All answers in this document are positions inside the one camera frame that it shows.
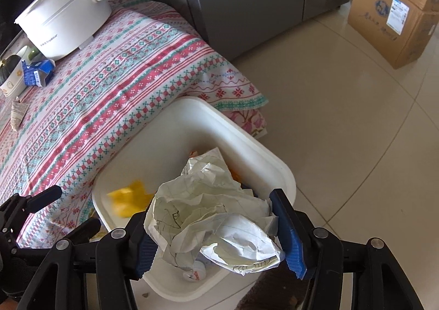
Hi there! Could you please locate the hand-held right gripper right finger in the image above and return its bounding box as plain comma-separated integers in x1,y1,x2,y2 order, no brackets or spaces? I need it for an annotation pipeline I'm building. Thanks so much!
269,188,424,310

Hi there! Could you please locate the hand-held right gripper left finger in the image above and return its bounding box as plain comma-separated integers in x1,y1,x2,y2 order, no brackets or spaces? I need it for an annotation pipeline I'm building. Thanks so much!
17,209,158,310

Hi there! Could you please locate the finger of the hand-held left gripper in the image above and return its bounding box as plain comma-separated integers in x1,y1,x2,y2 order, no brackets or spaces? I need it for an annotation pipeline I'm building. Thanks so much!
51,218,102,246
23,185,63,213

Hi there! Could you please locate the yellow wrapper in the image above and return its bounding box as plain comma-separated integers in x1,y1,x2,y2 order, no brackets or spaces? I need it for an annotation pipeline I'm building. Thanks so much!
108,180,155,218

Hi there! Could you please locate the white paper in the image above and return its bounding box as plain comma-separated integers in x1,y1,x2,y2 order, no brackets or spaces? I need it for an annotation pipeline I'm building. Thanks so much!
144,147,286,276

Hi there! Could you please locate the white trash bin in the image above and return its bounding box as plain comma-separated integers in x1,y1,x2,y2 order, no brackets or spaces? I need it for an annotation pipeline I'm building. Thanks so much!
92,95,297,300

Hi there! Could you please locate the person's left hand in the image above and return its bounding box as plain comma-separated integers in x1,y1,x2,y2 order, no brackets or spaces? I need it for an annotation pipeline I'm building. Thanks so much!
0,257,35,301

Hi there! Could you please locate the white wrapper red print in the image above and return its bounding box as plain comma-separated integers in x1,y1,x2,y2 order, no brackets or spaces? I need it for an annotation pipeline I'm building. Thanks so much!
183,260,207,282

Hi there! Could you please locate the beige paper packet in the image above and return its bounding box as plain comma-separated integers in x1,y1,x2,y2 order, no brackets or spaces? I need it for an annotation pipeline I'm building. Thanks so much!
10,99,28,131

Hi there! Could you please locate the white printed bowl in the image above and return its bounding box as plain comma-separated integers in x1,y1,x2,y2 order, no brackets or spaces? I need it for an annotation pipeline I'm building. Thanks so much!
0,46,38,98

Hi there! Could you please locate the patterned tablecloth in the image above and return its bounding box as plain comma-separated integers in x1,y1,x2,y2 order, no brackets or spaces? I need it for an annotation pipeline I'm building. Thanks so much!
0,0,270,249

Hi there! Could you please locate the blue carton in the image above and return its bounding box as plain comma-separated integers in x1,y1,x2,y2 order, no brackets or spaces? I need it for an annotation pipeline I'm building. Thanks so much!
22,59,56,87

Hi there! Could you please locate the pink floral cloth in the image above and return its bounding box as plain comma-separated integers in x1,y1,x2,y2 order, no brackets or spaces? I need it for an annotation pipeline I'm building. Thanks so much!
226,108,268,139

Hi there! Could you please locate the dark green squash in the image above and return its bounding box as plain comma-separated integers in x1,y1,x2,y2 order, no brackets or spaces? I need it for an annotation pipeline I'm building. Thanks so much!
0,54,23,86

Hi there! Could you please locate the white electric pot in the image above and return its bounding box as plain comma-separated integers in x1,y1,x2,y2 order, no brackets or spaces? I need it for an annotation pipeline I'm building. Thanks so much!
14,0,187,61

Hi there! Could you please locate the cardboard box with label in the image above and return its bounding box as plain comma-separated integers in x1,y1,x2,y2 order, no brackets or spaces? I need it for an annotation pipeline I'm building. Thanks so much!
347,0,439,70

